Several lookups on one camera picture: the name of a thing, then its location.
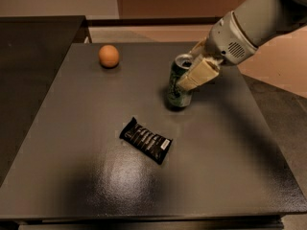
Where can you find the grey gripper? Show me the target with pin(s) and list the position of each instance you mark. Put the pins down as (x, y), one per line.
(227, 39)

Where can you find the green soda can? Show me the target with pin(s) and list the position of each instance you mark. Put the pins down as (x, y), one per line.
(176, 96)

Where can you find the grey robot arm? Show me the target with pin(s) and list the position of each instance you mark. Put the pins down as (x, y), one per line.
(263, 20)

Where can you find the black rxbar chocolate wrapper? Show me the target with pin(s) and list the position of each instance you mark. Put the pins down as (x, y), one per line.
(153, 145)

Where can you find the orange fruit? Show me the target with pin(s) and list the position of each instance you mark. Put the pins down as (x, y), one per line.
(108, 56)

